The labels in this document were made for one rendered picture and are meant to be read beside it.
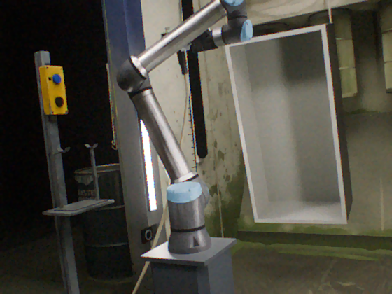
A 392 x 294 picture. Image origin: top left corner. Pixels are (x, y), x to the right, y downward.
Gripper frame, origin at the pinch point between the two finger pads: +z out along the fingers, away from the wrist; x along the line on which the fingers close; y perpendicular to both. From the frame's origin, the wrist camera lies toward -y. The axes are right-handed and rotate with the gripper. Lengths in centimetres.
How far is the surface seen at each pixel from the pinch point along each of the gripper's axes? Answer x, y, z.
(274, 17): 181, -5, -4
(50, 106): -20, 19, 71
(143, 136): 28, 51, 51
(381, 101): 203, 82, -82
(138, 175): 21, 74, 56
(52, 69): -11, 1, 70
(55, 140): -18, 38, 76
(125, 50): 38, -2, 55
